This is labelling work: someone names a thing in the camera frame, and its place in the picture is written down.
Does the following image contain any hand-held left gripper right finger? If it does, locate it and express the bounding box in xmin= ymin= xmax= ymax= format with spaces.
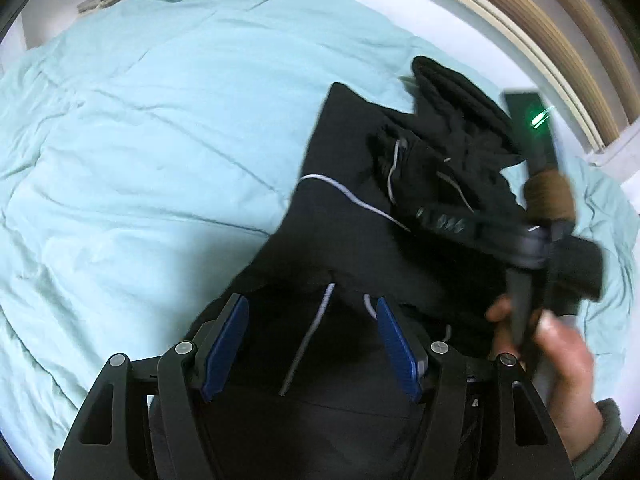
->
xmin=376 ymin=297 xmax=576 ymax=480

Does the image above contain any stack of books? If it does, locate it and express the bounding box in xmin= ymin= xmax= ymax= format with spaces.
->
xmin=77 ymin=0 xmax=147 ymax=13

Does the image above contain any teal quilted duvet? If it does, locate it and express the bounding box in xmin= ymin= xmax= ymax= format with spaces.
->
xmin=0 ymin=0 xmax=640 ymax=461

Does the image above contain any striped brown window blind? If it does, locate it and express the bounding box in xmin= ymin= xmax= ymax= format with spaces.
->
xmin=405 ymin=0 xmax=633 ymax=148

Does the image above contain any black jacket with white piping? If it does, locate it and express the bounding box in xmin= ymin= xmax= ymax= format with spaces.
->
xmin=150 ymin=55 xmax=551 ymax=480

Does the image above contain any person's right forearm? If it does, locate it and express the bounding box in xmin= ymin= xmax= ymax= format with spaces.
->
xmin=572 ymin=399 xmax=626 ymax=480

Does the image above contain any person's right hand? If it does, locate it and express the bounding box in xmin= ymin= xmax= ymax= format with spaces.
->
xmin=487 ymin=295 xmax=603 ymax=461

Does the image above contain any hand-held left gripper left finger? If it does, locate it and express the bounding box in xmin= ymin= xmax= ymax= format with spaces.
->
xmin=52 ymin=294 xmax=251 ymax=480

